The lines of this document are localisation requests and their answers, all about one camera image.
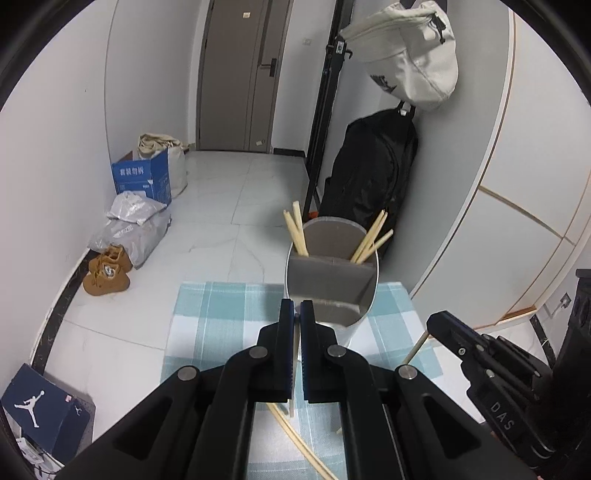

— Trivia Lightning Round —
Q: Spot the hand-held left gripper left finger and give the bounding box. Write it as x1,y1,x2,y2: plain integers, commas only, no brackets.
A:
55,298,295,480

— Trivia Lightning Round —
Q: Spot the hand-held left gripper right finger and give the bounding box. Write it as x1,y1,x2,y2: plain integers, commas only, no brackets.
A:
300,300,537,480

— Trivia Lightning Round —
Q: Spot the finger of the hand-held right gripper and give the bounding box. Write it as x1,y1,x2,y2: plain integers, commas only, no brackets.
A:
426,311,553,398

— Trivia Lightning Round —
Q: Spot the light wood chopstick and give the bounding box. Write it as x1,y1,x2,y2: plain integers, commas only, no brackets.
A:
356,216,386,265
283,210,307,256
292,200,310,257
350,209,387,263
402,333,429,366
364,229,394,265

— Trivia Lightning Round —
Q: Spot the translucent grey utensil holder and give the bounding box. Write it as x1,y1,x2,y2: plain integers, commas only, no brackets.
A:
285,217,382,344

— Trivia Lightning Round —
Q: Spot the teal checkered mat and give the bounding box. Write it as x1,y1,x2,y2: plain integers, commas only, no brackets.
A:
161,281,446,480

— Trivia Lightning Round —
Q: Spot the black upright object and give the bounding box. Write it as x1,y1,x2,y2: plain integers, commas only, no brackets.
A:
553,268,591,398

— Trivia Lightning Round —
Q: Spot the black backpack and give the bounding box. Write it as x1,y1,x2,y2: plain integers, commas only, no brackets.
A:
320,108,420,259

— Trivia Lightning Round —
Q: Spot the white cabinet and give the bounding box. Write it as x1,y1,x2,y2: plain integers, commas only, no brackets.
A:
411,9,591,319

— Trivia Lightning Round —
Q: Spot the grey plastic parcel bag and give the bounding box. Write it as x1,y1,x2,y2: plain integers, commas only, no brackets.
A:
88,215,172,271
105,191,168,226

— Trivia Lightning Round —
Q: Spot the brown suede shoe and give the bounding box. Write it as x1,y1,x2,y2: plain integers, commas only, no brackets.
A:
83,257,131,294
99,244,133,273

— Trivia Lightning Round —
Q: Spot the beige canvas tote bag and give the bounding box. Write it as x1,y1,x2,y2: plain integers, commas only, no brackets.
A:
137,134,188,199

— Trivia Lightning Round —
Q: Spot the black metal stand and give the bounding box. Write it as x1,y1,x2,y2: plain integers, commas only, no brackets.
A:
305,0,356,215

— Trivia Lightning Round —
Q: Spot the blue cardboard box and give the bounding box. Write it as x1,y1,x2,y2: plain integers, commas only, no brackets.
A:
112,148,172,206

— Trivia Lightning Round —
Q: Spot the navy shoe box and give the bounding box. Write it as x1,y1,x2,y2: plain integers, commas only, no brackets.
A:
0,364,97,460

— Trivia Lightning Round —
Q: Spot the off-white hanging bag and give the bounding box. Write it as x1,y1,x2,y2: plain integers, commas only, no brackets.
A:
339,0,459,112

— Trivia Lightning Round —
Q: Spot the grey door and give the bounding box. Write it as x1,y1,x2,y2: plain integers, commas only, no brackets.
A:
198,0,294,153

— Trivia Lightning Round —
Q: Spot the white cables and adapter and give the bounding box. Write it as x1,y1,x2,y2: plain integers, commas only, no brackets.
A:
9,434,65,480

